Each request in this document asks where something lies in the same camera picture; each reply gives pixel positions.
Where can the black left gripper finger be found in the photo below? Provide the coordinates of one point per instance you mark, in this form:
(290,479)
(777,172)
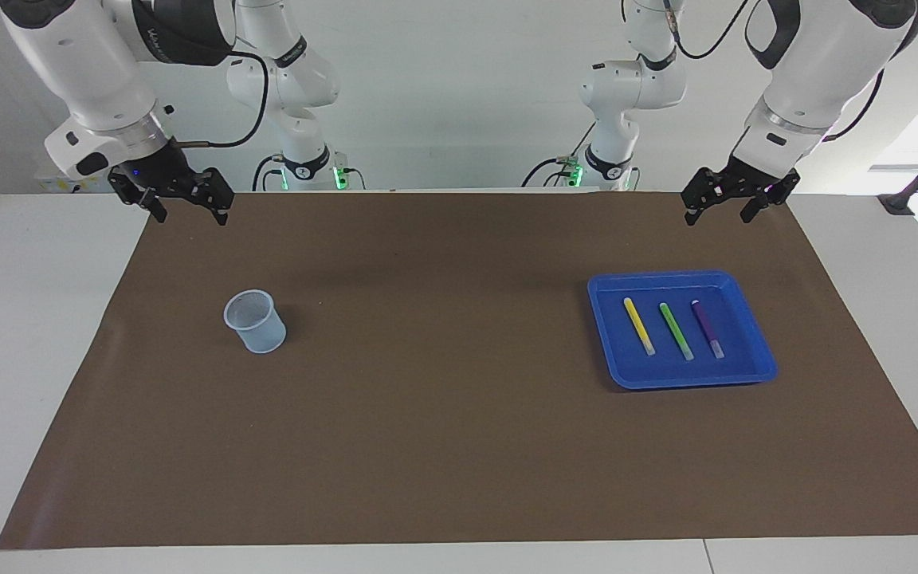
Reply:
(706,190)
(774,194)

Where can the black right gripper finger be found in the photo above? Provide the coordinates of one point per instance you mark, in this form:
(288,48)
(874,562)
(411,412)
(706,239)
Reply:
(213,190)
(136,190)

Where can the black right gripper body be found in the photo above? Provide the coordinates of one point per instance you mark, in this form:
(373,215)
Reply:
(164,171)

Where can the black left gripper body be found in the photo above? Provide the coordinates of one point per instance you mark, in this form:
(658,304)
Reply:
(754,179)

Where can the purple marker pen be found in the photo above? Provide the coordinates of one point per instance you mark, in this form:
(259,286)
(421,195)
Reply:
(706,327)

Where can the green marker pen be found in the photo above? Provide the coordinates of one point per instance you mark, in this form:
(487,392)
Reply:
(676,331)

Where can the yellow marker pen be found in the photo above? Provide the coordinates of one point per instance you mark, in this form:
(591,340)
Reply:
(638,325)

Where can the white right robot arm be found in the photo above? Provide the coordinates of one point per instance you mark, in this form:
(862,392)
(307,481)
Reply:
(84,64)

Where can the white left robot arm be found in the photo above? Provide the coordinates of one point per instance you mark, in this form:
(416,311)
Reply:
(810,56)

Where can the blue plastic tray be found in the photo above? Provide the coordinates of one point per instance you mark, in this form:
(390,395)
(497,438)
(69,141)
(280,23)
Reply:
(738,339)

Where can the translucent plastic cup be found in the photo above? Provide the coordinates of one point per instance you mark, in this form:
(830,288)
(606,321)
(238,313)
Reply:
(264,335)

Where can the brown table mat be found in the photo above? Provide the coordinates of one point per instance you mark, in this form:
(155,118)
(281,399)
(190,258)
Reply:
(443,438)

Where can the white wall socket box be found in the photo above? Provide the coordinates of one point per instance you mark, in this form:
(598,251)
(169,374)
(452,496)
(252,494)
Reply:
(49,185)

